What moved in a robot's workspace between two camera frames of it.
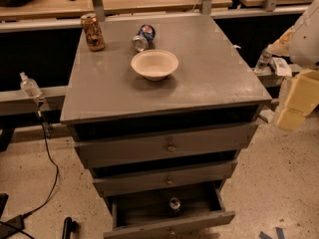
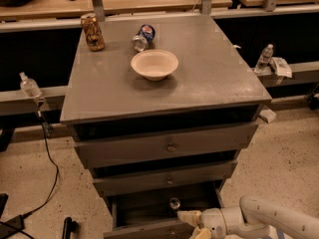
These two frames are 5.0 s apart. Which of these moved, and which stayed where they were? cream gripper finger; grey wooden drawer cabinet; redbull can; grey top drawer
Moved: cream gripper finger
Stayed: grey wooden drawer cabinet; redbull can; grey top drawer
